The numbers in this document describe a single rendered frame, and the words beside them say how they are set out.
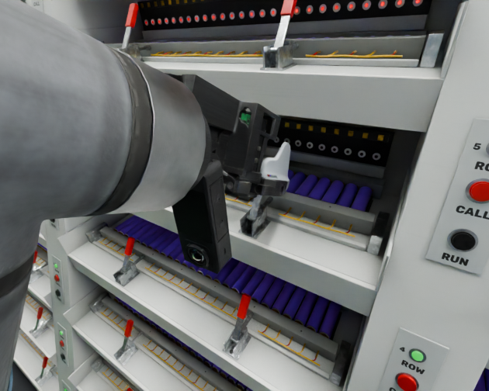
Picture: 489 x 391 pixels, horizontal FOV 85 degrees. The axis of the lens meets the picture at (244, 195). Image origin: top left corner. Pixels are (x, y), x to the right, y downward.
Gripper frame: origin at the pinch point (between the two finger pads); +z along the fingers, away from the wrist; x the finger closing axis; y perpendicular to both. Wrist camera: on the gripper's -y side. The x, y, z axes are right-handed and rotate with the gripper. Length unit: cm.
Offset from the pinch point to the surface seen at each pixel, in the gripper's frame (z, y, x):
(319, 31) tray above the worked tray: 8.2, 23.9, 1.1
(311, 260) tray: -3.0, -7.2, -8.7
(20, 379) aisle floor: 15, -101, 92
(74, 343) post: 5, -52, 45
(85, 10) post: -3, 24, 45
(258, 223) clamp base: -2.6, -5.2, -1.0
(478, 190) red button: -6.3, 4.0, -20.3
